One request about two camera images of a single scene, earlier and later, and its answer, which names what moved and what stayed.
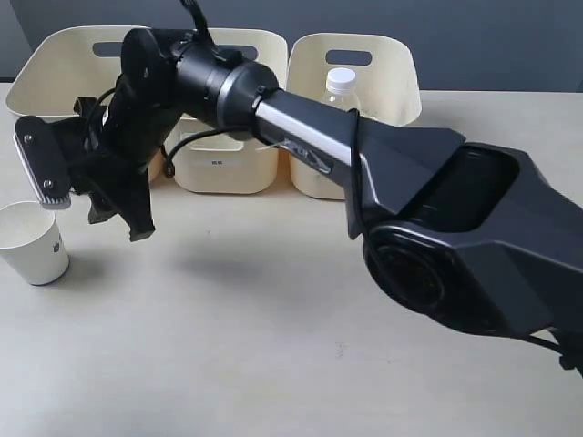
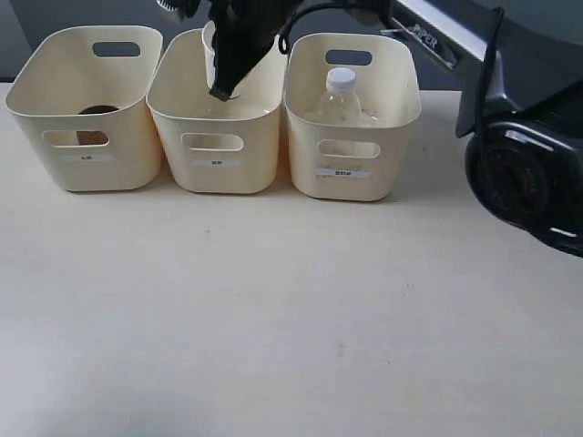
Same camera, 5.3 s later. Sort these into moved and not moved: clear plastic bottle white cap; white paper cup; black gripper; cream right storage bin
Moved: white paper cup; black gripper
Not moved: clear plastic bottle white cap; cream right storage bin
